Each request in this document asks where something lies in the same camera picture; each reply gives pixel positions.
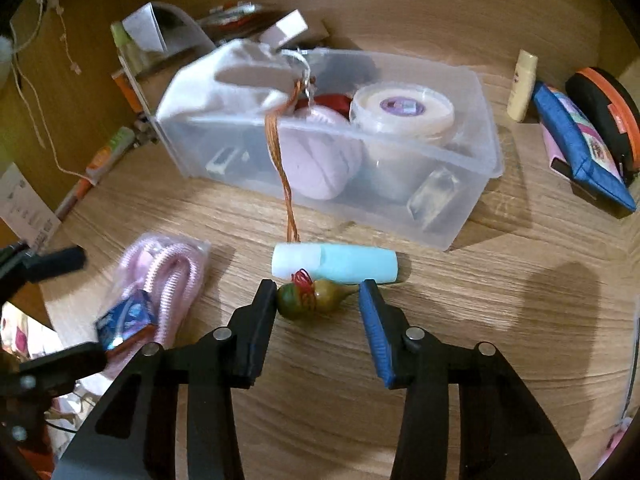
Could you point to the pink flat pouch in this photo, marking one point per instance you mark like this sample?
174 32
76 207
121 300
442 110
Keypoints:
552 150

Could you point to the small white and pink box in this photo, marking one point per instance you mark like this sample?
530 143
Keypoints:
287 27

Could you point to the orange and green glue bottle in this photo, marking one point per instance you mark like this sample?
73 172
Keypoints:
107 155

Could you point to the cream lip balm tube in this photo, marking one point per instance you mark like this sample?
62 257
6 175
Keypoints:
522 85

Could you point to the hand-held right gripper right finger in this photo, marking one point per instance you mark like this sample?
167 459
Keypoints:
382 335

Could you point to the clear plastic case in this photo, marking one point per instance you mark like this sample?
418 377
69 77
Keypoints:
432 195

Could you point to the orange tube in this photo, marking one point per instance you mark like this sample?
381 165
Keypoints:
125 87

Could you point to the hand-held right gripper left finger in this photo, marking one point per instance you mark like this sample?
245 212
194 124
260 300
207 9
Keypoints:
260 335

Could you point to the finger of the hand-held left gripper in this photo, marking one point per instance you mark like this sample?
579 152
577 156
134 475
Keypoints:
55 262
65 362

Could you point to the cream tub with purple label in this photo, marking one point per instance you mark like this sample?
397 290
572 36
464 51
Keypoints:
400 120

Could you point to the black and orange round case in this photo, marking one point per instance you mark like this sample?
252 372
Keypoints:
615 105

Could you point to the pink round jar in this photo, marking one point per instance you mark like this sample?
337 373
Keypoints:
320 160

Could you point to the blue pencil case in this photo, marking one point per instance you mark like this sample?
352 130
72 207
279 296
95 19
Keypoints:
585 160

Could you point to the yellow-green spray bottle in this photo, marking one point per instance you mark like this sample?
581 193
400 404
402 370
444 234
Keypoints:
122 45

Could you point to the wooden desktop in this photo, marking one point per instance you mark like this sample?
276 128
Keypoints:
500 285

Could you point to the white printed receipt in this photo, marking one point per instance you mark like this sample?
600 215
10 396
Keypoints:
25 205

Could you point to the green and brown gourd charm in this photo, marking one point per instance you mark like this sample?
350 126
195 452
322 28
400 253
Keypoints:
325 296

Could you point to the stack of snack packets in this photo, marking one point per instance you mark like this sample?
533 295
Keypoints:
235 15

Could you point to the light blue tube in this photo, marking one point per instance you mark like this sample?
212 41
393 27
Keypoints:
345 262

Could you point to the clear plastic storage box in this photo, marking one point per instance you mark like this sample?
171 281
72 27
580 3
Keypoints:
370 225

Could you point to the pink printed cloth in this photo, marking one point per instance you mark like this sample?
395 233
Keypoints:
65 410

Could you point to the orange marker pen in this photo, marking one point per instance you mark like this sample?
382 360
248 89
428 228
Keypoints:
75 195

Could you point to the white cloth pouch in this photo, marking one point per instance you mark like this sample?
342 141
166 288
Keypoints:
210 80

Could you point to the white printed paper sheets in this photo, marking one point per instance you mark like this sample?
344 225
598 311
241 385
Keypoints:
142 22

